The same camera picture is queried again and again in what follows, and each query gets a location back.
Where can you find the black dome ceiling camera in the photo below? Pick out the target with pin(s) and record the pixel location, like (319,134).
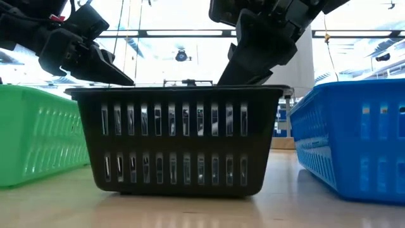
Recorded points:
(181,55)

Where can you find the black overhead frame beam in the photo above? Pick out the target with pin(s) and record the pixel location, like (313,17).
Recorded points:
(395,33)

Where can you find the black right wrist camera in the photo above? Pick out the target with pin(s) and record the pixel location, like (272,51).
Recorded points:
(221,12)

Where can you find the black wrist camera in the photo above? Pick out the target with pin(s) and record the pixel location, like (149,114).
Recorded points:
(221,12)
(87,22)

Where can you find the green plastic basket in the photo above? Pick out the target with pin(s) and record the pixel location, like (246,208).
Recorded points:
(38,136)

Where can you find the black ceiling device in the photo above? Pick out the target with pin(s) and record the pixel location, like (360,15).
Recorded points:
(383,57)

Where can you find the black plastic basket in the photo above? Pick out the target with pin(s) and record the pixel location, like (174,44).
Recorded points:
(177,145)

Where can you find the small black ceiling fixture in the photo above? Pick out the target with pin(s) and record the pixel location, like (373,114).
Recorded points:
(391,4)

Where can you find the blue storage bin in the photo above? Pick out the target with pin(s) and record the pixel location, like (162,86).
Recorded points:
(282,114)

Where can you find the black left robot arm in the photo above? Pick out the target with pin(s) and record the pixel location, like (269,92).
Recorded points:
(22,19)

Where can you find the blue plastic basket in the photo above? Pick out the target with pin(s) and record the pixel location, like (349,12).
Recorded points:
(348,142)

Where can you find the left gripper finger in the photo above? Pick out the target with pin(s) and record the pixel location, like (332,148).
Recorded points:
(110,56)
(95,68)

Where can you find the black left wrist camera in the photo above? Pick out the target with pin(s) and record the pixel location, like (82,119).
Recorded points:
(87,22)

